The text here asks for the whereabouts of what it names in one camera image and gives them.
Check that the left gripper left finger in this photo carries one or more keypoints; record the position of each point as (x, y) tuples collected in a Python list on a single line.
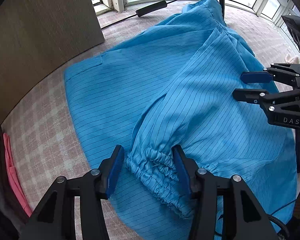
[(53, 217)]

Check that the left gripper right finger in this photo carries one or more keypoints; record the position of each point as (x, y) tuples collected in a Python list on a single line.
[(243, 215)]

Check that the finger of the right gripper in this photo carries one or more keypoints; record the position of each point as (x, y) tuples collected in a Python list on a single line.
[(258, 96), (260, 76)]

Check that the blue striped garment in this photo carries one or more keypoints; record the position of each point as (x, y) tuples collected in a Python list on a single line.
[(172, 85)]

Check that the white cream garment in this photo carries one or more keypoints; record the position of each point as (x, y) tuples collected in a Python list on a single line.
[(292, 59)]

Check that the pink folded garment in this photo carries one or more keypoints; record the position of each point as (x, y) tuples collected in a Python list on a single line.
[(13, 177)]

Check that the pink plaid bed sheet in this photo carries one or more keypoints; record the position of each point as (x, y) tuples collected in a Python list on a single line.
[(43, 140)]

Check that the brown wooden board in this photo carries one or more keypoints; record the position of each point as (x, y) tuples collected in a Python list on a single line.
[(37, 37)]

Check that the black inline cable controller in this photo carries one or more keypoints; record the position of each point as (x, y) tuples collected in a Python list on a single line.
[(151, 8)]

